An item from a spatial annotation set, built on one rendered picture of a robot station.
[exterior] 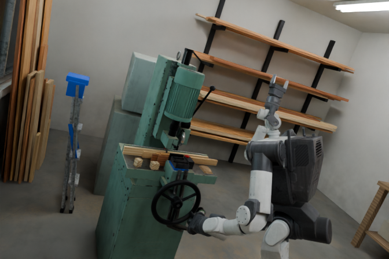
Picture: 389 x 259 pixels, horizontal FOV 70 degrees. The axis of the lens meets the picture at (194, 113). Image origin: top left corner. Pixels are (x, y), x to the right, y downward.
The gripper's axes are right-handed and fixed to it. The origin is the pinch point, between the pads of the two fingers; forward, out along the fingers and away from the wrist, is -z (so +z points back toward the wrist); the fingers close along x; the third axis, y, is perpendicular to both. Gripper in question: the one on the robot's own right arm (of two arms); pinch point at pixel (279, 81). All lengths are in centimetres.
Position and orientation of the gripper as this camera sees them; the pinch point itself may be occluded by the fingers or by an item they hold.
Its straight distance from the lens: 184.2
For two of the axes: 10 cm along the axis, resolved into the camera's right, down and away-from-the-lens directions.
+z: -3.4, 9.4, -0.7
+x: -8.5, -3.4, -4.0
